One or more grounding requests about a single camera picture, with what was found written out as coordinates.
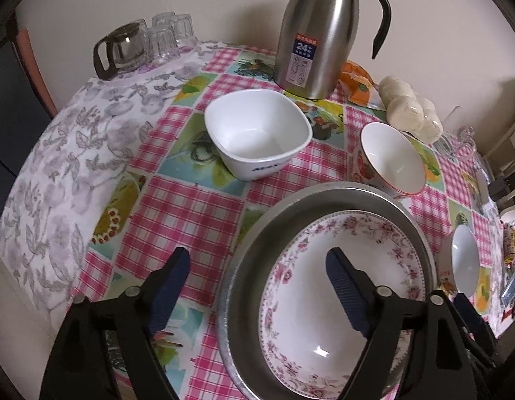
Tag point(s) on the white plastic chair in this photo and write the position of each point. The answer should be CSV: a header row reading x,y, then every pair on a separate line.
x,y
509,146

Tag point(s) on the bag of steamed buns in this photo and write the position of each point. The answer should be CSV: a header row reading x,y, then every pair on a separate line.
x,y
407,108

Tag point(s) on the white square bowl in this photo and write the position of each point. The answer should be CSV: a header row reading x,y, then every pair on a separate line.
x,y
257,133

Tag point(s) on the stainless steel plate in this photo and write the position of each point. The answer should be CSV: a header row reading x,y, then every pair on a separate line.
x,y
257,237

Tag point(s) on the orange snack packet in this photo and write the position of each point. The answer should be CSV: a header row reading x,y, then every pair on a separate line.
x,y
359,87

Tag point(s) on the floral rim round plate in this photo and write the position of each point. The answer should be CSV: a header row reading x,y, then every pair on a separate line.
x,y
307,321

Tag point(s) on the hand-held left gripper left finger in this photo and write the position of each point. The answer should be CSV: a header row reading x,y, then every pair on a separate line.
x,y
170,296

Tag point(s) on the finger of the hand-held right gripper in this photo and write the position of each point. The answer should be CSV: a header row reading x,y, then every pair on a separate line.
x,y
470,312

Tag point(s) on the strawberry print bowl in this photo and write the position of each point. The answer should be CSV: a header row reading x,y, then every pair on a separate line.
x,y
391,162

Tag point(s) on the pink checked tablecloth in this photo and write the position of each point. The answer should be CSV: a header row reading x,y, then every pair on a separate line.
x,y
178,216

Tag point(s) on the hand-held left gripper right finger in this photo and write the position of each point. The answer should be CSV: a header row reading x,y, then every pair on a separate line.
x,y
347,296

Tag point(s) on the dark cabinet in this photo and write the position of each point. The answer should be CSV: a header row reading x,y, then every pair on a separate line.
x,y
11,112

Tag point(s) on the black charger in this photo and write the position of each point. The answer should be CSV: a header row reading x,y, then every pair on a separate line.
x,y
499,187

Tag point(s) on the glass coffee pot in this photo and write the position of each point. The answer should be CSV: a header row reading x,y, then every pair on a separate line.
x,y
124,48

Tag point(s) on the white adapter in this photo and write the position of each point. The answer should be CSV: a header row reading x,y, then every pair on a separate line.
x,y
484,191

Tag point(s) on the small floral bowl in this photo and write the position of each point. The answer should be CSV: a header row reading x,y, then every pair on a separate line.
x,y
464,258

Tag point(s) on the colourful snack packet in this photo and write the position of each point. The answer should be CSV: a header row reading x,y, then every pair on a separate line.
x,y
512,241

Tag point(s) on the clear glass mug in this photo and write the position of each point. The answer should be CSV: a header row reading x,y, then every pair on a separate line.
x,y
449,146

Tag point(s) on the stainless steel thermos jug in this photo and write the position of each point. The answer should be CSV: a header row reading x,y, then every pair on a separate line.
x,y
320,21

